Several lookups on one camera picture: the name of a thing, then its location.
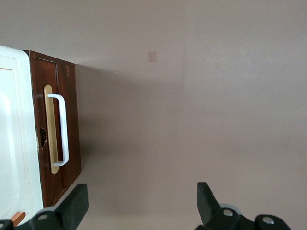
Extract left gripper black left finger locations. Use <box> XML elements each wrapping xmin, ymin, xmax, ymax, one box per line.
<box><xmin>23</xmin><ymin>183</ymin><xmax>90</xmax><ymax>230</ymax></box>

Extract copper bar handle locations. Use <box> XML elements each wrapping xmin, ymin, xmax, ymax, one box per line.
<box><xmin>12</xmin><ymin>211</ymin><xmax>26</xmax><ymax>227</ymax></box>

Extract white cabinet top box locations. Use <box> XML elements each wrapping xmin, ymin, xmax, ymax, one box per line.
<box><xmin>0</xmin><ymin>45</ymin><xmax>44</xmax><ymax>227</ymax></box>

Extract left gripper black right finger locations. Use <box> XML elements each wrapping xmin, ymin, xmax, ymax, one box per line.
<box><xmin>195</xmin><ymin>182</ymin><xmax>292</xmax><ymax>230</ymax></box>

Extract white drawer handle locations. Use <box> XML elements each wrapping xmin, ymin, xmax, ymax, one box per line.
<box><xmin>47</xmin><ymin>93</ymin><xmax>70</xmax><ymax>167</ymax></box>

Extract light wooden handle backplate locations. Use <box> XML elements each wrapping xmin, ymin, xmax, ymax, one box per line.
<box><xmin>43</xmin><ymin>84</ymin><xmax>59</xmax><ymax>174</ymax></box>

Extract dark wooden drawer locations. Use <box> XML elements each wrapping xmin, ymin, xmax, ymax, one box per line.
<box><xmin>28</xmin><ymin>49</ymin><xmax>68</xmax><ymax>208</ymax></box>
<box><xmin>55</xmin><ymin>59</ymin><xmax>82</xmax><ymax>202</ymax></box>

